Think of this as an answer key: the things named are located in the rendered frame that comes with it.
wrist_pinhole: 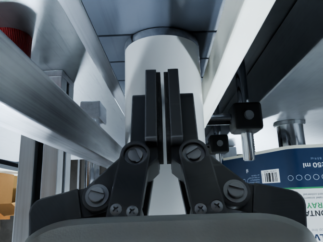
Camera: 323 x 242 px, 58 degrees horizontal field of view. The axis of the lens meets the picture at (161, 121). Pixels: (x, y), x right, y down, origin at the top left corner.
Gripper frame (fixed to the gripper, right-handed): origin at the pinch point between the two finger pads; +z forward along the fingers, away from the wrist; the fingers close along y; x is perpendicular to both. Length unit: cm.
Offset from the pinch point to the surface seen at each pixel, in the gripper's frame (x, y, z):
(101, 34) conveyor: -0.4, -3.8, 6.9
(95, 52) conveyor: -2.9, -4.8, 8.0
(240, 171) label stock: -36.4, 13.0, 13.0
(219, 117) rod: -13.6, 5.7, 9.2
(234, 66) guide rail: 0.5, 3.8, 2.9
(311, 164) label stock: -26.8, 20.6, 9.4
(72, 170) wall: -417, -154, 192
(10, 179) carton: -219, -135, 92
